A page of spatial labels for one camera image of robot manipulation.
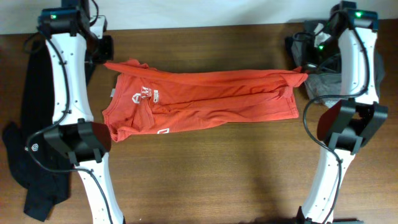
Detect red t-shirt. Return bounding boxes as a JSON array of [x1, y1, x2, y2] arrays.
[[103, 59, 308, 142]]

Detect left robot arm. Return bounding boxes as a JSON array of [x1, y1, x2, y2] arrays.
[[26, 0, 125, 223]]

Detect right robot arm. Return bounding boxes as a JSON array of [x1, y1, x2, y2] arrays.
[[294, 1, 388, 223]]

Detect black folded shirt white letters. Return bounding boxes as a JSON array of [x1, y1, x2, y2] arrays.
[[284, 20, 337, 67]]

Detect grey folded garment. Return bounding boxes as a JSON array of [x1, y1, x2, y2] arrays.
[[290, 30, 386, 109]]

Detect black garment on left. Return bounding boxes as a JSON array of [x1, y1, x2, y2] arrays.
[[2, 41, 71, 222]]

